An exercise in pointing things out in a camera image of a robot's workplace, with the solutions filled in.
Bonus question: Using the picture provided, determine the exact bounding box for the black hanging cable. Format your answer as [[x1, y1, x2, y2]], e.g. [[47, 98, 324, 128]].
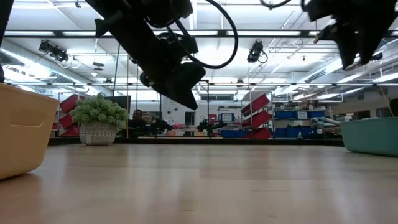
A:
[[112, 43, 121, 94]]

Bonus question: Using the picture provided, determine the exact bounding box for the silver ventilation duct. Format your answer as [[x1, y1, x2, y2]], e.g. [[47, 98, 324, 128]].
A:
[[0, 39, 114, 97]]

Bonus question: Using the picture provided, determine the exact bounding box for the yellow plastic bin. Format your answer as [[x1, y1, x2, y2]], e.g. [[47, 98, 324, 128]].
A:
[[0, 83, 60, 180]]

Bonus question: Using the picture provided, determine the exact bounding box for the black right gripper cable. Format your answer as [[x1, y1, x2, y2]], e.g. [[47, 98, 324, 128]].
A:
[[259, 0, 294, 10]]

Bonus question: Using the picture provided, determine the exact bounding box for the black overhead rig beam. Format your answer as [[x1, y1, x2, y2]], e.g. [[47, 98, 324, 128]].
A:
[[3, 29, 398, 39], [6, 82, 398, 88]]

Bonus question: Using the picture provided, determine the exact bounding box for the black background station frame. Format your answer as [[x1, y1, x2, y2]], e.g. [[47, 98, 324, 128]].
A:
[[159, 79, 210, 138]]

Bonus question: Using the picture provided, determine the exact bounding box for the yellow hanging cable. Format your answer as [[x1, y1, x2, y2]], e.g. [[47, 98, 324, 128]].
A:
[[125, 54, 130, 139]]

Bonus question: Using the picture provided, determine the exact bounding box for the blue storage bin row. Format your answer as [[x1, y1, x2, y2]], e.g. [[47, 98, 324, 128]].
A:
[[273, 110, 326, 121], [273, 127, 325, 139], [220, 129, 249, 139]]

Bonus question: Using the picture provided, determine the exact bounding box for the green potted plant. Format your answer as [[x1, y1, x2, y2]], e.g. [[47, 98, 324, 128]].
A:
[[68, 92, 129, 147]]

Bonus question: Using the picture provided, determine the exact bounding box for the teal plastic bin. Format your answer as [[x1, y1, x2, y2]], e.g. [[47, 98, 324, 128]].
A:
[[340, 116, 398, 157]]

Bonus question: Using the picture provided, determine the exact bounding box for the white column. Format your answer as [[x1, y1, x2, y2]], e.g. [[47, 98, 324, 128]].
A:
[[161, 95, 187, 121]]

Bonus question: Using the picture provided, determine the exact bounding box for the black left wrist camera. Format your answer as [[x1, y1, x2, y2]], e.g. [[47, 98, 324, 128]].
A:
[[166, 32, 200, 62]]

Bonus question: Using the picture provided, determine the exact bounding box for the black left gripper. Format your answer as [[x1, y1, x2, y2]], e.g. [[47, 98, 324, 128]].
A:
[[94, 9, 207, 111]]

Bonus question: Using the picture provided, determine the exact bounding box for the person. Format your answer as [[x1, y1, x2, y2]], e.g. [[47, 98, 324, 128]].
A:
[[127, 108, 150, 138]]

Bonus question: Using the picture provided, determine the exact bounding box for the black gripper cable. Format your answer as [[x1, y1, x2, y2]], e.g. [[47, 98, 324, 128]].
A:
[[174, 0, 239, 70], [259, 0, 294, 10]]

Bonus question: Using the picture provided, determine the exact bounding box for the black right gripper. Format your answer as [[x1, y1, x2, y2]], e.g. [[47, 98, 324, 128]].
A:
[[303, 0, 396, 71]]

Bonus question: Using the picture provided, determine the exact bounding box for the red storage bin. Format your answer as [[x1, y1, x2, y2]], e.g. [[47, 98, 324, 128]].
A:
[[60, 124, 80, 138], [58, 113, 78, 130], [58, 94, 82, 114], [241, 93, 271, 116], [242, 110, 272, 129], [248, 126, 273, 141]]

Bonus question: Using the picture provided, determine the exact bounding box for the black aluminium table frame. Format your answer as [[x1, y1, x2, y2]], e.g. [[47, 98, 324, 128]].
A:
[[48, 136, 345, 147]]

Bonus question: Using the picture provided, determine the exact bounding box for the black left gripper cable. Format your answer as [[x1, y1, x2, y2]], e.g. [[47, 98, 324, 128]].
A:
[[174, 0, 239, 70]]

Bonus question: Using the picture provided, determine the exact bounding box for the black background monitor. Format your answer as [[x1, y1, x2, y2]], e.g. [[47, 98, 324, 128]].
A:
[[104, 95, 132, 110]]

